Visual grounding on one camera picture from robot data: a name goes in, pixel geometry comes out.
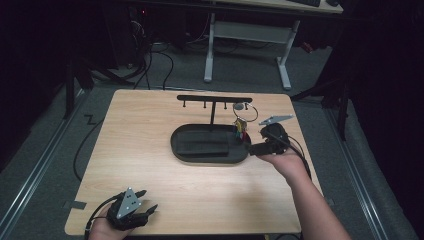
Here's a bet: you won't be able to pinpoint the key ring with coloured tags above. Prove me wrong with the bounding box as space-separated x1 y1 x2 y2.
232 102 260 142

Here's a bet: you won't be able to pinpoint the right hand-held gripper cable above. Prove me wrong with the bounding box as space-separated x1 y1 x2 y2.
266 130 313 182

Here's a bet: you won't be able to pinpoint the black floor cable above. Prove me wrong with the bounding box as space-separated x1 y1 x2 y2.
72 117 106 183

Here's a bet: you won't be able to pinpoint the hand-held gripper cable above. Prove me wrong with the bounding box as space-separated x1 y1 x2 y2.
84 194 118 240
266 130 313 182

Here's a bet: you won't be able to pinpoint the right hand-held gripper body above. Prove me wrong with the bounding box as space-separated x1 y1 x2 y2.
258 113 295 156

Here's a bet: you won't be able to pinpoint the black rectangular wallet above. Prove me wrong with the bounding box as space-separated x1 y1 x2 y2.
175 130 231 158

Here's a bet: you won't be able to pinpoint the black keyboard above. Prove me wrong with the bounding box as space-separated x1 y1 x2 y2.
287 0 322 8

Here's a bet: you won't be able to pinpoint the metal floor rail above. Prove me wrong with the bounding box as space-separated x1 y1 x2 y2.
0 89 88 232
323 106 392 240

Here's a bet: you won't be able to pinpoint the red object under desk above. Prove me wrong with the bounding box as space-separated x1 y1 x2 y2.
300 40 315 55

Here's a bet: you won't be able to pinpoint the person's right hand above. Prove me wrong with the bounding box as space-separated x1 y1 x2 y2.
257 147 310 183

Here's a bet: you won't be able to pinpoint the left hand-held gripper cable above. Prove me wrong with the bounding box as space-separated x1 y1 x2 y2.
84 194 118 240

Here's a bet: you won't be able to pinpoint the person's left hand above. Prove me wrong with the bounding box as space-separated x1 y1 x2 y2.
87 205 135 240

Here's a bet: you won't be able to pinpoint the white desk with metal legs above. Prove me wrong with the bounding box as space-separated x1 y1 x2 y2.
202 0 345 91

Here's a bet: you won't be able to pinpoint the black tape piece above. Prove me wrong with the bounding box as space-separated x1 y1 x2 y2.
69 200 88 211

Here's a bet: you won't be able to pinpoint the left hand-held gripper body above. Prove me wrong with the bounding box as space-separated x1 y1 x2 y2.
106 186 149 231

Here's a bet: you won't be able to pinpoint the dark computer tower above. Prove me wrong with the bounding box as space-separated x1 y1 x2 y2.
108 4 153 69

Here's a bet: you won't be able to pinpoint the bundle of black cables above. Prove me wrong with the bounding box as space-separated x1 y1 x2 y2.
128 19 175 92

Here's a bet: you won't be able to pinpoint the black key rack with tray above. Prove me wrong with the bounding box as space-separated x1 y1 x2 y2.
170 94 254 165

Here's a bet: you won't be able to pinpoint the black metal stand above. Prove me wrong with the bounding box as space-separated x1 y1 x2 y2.
62 54 136 120
290 74 352 142

